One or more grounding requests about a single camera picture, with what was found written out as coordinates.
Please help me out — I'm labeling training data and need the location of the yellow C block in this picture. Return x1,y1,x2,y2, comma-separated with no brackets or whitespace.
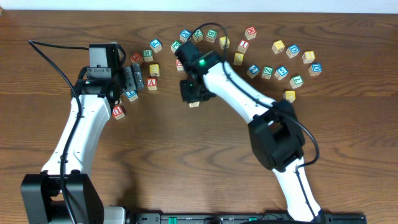
188,101,200,108

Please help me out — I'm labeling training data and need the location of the blue 5 block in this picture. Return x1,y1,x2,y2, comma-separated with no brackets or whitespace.
274,66,289,80

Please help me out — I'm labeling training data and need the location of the red H block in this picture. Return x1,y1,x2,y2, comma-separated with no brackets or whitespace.
244,26,257,40

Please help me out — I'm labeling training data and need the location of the yellow block lower right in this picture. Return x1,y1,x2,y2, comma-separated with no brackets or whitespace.
283,90,296,103

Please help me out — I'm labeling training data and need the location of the blue X block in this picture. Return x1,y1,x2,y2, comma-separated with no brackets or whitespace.
180,29,192,43

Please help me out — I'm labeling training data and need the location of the green Z block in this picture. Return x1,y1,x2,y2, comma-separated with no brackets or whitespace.
261,66,274,80

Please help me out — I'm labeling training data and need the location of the red U block centre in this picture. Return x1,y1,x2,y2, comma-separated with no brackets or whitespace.
176,59,184,71

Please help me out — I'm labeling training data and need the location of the blue D block upper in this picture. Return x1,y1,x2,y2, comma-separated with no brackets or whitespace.
286,44,300,58

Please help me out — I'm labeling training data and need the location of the yellow 8 block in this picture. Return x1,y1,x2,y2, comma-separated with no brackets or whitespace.
302,51,316,64

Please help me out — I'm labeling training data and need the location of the blue T block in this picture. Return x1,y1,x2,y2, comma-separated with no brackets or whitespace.
125,91,138,102

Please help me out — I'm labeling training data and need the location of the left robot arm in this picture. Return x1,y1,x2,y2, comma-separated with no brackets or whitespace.
21,42,144,224

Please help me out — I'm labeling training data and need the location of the yellow block upper right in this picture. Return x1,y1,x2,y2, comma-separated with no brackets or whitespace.
272,40,285,54

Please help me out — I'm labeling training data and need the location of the green B block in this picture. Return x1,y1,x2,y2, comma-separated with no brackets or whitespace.
206,29,218,43

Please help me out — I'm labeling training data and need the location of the yellow block top centre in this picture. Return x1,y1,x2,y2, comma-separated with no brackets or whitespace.
219,36,230,50

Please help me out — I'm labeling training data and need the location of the blue d block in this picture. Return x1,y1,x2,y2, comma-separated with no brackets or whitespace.
286,44,300,58
308,63,323,76

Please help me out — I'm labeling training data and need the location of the red I block right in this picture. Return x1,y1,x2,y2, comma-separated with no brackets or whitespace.
238,40,249,54

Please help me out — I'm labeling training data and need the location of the blue D block right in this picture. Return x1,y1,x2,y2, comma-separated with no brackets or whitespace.
308,63,323,76

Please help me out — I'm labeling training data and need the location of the blue 2 block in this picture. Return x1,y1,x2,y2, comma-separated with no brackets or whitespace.
247,65,260,78

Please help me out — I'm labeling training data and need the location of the red u block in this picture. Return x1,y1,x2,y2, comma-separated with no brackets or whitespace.
112,105,126,119
176,59,184,71

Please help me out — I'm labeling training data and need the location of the green F block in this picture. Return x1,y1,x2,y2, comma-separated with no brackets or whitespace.
170,40,182,53

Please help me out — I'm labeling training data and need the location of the green R block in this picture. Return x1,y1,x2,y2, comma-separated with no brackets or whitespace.
142,50,154,62

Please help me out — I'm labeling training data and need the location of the yellow block left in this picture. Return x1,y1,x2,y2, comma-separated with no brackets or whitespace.
149,64,160,77

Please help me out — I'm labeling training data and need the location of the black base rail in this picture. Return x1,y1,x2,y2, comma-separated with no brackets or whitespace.
126,213,367,224

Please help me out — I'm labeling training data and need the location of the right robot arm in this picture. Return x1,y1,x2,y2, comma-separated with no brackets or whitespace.
175,41,322,222

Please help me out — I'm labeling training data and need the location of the blue P block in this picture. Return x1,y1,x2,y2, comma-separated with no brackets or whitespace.
150,39,162,53

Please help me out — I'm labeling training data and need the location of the red U block lower left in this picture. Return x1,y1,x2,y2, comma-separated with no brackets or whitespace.
112,105,126,119

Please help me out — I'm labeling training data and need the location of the red A block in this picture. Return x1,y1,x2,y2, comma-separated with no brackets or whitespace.
147,77,158,91

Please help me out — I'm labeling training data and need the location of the yellow O block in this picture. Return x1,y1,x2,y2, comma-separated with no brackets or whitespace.
233,53,244,65

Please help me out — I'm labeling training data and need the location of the green N block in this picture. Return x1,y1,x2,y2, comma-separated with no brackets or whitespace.
192,29,203,42

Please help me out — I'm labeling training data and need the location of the red E block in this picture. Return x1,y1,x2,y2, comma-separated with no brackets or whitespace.
130,52,144,66

